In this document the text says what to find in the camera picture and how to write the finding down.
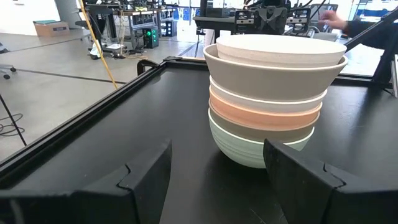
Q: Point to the cardboard box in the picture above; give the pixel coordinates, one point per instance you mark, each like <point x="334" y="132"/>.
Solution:
<point x="51" y="28"/>

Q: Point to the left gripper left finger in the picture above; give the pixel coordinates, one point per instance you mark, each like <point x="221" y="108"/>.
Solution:
<point x="93" y="205"/>

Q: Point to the black aluminium table frame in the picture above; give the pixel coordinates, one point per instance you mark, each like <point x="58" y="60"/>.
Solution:
<point x="77" y="124"/>

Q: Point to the mint green bowl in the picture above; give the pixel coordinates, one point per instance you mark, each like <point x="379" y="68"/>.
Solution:
<point x="239" y="152"/>

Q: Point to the computer tower green lights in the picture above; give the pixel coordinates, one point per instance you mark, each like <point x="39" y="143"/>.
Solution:
<point x="150" y="37"/>

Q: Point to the white bowl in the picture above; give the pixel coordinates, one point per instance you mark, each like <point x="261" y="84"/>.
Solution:
<point x="264" y="105"/>

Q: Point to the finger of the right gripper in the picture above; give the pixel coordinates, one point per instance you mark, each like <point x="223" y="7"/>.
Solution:
<point x="278" y="21"/>
<point x="262" y="21"/>

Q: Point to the thin black rod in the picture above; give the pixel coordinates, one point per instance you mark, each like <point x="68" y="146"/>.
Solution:
<point x="12" y="119"/>

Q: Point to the white plate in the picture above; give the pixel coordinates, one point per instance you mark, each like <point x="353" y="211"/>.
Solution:
<point x="280" y="49"/>

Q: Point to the black table mat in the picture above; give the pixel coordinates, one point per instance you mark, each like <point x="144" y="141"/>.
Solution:
<point x="186" y="124"/>

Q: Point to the black stand bar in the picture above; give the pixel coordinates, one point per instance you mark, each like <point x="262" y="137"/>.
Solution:
<point x="384" y="65"/>

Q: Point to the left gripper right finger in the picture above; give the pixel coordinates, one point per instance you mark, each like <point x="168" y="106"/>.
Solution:
<point x="326" y="202"/>

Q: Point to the white floor bag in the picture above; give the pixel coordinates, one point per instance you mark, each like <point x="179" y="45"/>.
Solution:
<point x="95" y="51"/>

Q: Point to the cluttered background workbench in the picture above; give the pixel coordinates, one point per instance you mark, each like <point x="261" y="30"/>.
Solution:
<point x="136" y="14"/>

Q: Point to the background monitor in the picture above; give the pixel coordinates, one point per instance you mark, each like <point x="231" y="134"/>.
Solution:
<point x="323" y="11"/>

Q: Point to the person's hand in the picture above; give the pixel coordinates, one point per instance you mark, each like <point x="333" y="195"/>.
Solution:
<point x="334" y="21"/>

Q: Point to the taupe bowl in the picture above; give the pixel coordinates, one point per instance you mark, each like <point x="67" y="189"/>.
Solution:
<point x="264" y="82"/>

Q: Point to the office chair base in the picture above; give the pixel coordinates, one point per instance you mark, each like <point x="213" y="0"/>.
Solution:
<point x="7" y="70"/>

